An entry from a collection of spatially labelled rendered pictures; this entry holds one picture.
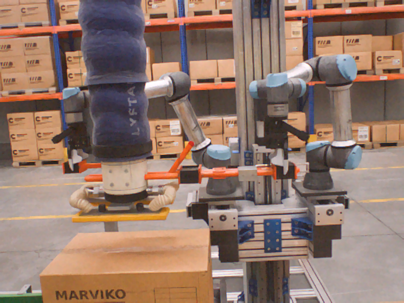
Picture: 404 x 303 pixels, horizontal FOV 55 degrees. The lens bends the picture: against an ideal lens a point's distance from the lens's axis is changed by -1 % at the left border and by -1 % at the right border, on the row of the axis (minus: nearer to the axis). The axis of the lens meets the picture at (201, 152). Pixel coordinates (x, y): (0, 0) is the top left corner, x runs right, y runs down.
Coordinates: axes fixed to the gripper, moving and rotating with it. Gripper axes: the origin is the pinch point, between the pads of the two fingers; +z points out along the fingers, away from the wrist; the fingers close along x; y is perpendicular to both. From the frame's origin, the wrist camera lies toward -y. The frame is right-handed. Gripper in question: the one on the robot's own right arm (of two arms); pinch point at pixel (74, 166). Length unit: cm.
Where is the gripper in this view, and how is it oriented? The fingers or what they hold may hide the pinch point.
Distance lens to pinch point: 185.5
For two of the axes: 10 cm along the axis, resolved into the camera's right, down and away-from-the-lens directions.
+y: 10.0, -0.5, -0.5
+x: 0.4, -1.7, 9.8
